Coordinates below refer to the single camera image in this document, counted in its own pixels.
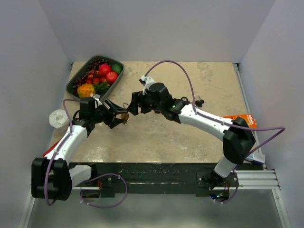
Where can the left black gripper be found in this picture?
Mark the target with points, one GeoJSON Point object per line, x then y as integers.
{"type": "Point", "coordinates": [111, 115]}

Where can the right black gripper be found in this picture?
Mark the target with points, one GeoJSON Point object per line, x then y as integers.
{"type": "Point", "coordinates": [138, 98]}

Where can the brass padlock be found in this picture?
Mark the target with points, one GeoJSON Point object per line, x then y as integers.
{"type": "Point", "coordinates": [125, 116]}

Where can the black padlock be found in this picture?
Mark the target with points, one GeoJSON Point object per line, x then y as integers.
{"type": "Point", "coordinates": [185, 100]}

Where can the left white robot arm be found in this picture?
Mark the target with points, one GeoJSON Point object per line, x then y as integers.
{"type": "Point", "coordinates": [51, 177]}

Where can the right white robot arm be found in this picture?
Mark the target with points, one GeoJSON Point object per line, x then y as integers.
{"type": "Point", "coordinates": [237, 139]}

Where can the red apple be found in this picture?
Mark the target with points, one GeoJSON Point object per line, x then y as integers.
{"type": "Point", "coordinates": [111, 77]}

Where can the toy pineapple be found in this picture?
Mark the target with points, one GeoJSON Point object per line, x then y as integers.
{"type": "Point", "coordinates": [86, 90]}

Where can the green lime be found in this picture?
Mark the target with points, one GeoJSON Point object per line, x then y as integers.
{"type": "Point", "coordinates": [117, 68]}

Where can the dark green fruit tray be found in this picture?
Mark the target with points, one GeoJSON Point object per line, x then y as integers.
{"type": "Point", "coordinates": [104, 89]}

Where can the strawberries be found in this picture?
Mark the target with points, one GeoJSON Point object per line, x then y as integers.
{"type": "Point", "coordinates": [95, 80]}

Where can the red pomegranate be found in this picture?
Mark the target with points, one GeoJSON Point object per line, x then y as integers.
{"type": "Point", "coordinates": [104, 69]}

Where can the dark cherries bunch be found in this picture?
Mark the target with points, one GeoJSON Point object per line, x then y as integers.
{"type": "Point", "coordinates": [90, 68]}

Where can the white tissue roll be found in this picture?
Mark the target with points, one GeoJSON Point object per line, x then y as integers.
{"type": "Point", "coordinates": [58, 119]}

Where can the red box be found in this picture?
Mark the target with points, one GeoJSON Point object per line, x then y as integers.
{"type": "Point", "coordinates": [50, 149]}

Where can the orange razor package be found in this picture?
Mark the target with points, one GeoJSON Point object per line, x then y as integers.
{"type": "Point", "coordinates": [250, 120]}

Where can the blue white box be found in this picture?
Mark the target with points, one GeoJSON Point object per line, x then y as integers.
{"type": "Point", "coordinates": [256, 157]}

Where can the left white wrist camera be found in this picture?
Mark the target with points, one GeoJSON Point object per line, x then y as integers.
{"type": "Point", "coordinates": [97, 98]}

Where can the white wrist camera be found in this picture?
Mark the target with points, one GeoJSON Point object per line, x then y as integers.
{"type": "Point", "coordinates": [146, 81]}
{"type": "Point", "coordinates": [97, 98]}

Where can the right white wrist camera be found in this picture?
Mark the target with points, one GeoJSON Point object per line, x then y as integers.
{"type": "Point", "coordinates": [146, 81]}

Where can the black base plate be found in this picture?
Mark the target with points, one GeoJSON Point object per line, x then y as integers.
{"type": "Point", "coordinates": [156, 178]}

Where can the aluminium frame rail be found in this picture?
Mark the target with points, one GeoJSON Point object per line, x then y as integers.
{"type": "Point", "coordinates": [268, 183]}

